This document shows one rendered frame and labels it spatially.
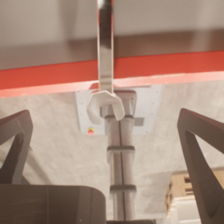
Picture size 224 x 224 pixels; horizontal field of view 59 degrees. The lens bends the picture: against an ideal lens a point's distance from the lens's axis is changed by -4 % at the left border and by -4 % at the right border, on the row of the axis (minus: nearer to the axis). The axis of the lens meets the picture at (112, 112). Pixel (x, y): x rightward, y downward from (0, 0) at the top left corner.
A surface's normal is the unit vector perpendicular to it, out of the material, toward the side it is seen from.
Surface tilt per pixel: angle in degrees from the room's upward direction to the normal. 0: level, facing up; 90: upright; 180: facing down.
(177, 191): 90
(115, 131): 90
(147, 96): 0
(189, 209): 90
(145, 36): 0
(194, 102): 0
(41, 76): 90
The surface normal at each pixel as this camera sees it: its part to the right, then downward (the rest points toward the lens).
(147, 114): 0.02, 0.73
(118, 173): 0.02, -0.69
